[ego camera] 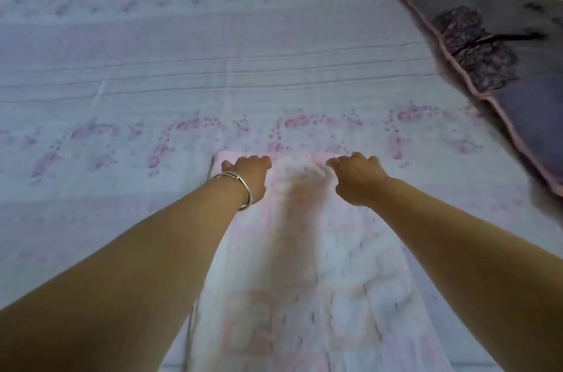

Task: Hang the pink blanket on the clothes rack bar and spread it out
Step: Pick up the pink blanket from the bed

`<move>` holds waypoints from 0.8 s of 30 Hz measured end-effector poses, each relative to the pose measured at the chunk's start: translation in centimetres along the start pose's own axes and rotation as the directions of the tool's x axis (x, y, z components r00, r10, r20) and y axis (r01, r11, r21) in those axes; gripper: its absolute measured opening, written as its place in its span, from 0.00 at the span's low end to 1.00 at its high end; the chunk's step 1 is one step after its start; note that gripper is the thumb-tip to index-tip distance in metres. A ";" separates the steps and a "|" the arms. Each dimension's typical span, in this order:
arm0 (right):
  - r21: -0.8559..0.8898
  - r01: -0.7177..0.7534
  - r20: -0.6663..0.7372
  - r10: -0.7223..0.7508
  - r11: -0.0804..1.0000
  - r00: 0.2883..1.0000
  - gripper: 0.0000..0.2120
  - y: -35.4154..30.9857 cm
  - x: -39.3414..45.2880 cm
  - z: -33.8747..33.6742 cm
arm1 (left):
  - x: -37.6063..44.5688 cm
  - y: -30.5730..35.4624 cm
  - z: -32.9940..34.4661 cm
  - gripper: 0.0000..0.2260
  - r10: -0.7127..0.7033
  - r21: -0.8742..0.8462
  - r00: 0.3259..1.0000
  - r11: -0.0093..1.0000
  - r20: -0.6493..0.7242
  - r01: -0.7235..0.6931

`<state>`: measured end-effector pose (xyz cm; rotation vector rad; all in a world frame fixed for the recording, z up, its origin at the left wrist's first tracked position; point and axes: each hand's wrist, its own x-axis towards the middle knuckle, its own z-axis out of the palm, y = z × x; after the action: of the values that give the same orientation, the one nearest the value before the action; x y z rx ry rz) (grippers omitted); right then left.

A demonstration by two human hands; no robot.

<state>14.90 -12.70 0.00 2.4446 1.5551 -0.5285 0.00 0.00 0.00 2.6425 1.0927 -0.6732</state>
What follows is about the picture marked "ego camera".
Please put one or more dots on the person's right hand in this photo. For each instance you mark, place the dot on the person's right hand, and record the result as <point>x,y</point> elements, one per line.
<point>358,180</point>

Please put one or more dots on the bed with floral white sheet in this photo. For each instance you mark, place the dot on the bed with floral white sheet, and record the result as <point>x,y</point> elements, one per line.
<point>132,55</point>

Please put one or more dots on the person's left forearm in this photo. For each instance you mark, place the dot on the person's left forearm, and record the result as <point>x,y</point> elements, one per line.
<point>132,270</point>

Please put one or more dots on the person's right forearm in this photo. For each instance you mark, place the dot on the person's right forearm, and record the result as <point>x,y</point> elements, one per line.
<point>475,266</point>

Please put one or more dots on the person's left hand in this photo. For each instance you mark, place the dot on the person's left hand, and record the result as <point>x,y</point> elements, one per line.
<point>253,176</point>

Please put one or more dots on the pink and white towel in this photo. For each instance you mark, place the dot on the pink and white towel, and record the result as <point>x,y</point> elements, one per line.
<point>308,288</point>

